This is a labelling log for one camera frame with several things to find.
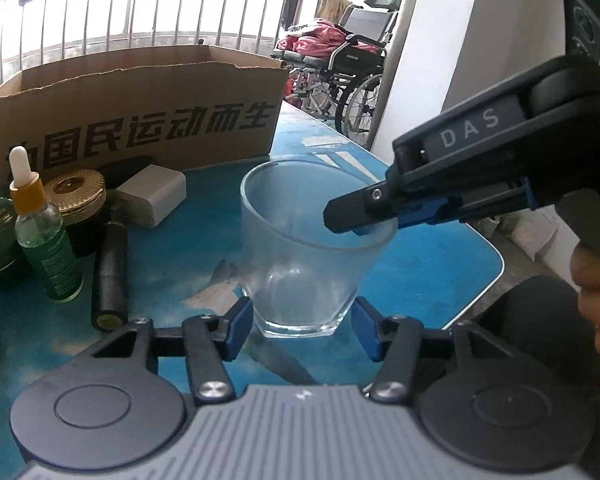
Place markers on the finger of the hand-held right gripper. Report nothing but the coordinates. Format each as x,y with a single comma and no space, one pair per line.
355,210

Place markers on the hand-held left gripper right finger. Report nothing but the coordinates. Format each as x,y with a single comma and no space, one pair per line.
367,332

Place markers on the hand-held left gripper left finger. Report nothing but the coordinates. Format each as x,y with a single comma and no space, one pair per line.
240,325

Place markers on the clear glass cup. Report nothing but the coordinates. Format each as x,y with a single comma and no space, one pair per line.
300,280

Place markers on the black cylinder tube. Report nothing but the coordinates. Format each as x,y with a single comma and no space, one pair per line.
110,270

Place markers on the green dropper bottle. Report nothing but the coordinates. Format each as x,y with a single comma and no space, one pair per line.
45,240

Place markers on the gold lidded black jar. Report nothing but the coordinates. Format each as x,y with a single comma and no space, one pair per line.
75,190

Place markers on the round green jar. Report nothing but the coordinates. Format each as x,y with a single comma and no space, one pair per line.
0,240

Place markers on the printed cardboard box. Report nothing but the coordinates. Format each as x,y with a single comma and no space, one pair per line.
130,90

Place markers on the person's right hand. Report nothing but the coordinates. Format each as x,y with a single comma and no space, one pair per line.
592,270

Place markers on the white charger adapter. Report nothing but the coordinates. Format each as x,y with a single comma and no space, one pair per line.
150,192

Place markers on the person's dark trousers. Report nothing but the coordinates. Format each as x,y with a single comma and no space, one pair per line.
530,305

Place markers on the pink clothes pile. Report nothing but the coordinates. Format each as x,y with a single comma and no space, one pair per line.
320,35

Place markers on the wheelchair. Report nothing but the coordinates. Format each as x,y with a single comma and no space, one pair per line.
365,20

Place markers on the yellow towel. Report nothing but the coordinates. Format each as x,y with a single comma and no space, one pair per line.
339,10

